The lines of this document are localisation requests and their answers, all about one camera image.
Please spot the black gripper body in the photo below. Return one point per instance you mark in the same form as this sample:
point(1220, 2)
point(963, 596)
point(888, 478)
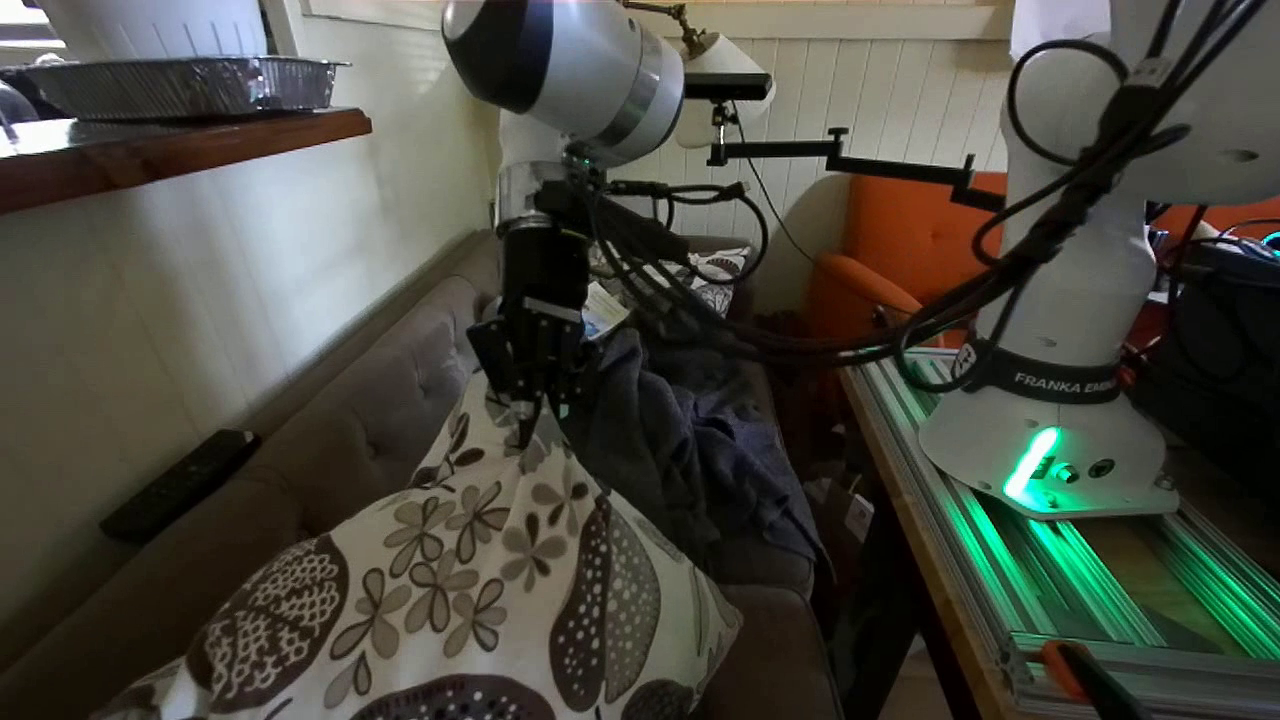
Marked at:
point(547, 272)

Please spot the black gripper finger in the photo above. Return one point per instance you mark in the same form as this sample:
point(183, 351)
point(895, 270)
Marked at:
point(574, 372)
point(496, 360)

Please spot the white leaf print pillow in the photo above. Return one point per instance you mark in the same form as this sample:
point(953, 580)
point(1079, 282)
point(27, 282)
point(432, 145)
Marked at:
point(465, 600)

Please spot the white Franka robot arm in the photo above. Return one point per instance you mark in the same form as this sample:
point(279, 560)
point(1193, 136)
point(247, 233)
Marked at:
point(1065, 264)

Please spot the dark crumpled blanket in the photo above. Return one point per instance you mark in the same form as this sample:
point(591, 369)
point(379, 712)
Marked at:
point(694, 452)

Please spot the grey tufted sofa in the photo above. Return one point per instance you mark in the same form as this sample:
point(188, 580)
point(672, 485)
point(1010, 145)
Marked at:
point(362, 413)

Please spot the black remote control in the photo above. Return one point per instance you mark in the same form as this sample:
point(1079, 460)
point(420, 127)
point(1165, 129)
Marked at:
point(183, 483)

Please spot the orange armchair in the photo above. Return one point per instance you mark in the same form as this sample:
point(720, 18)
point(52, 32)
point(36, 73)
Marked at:
point(922, 240)

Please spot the aluminium foil pan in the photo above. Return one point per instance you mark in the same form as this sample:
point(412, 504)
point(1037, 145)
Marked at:
point(174, 87)

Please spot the brown wooden shelf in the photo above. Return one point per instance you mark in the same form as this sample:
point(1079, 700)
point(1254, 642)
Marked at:
point(134, 157)

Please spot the black bag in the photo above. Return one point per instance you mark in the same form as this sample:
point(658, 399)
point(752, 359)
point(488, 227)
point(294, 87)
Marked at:
point(1214, 372)

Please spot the black stereo camera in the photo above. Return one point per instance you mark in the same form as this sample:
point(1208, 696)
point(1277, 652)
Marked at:
point(728, 91)

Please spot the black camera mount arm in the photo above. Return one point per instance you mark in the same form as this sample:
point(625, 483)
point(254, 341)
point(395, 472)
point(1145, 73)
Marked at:
point(864, 161)

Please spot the aluminium frame robot table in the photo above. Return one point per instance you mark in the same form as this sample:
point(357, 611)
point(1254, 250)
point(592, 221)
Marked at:
point(1065, 586)

